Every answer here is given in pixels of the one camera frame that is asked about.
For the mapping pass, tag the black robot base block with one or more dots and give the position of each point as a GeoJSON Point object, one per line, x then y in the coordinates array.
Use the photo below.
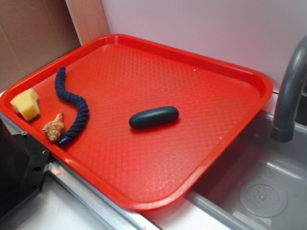
{"type": "Point", "coordinates": [23, 165]}

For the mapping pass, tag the dark teal oval capsule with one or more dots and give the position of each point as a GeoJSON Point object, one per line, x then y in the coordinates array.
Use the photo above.
{"type": "Point", "coordinates": [154, 117]}

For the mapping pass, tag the red plastic tray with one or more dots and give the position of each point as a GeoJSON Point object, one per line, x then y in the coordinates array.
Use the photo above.
{"type": "Point", "coordinates": [119, 76]}

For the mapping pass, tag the tan conch seashell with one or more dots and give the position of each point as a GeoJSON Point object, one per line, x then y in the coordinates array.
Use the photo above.
{"type": "Point", "coordinates": [55, 129]}

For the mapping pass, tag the grey plastic sink basin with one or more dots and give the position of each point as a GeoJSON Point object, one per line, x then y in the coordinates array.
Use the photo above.
{"type": "Point", "coordinates": [257, 183]}

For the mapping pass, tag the yellow sponge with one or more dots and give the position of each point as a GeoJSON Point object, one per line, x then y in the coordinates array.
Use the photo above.
{"type": "Point", "coordinates": [26, 104]}

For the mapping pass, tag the grey curved faucet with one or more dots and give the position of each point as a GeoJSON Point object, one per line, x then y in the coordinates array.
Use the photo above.
{"type": "Point", "coordinates": [291, 106]}

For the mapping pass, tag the brown cardboard panel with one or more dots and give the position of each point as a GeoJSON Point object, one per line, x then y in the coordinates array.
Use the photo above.
{"type": "Point", "coordinates": [33, 33]}

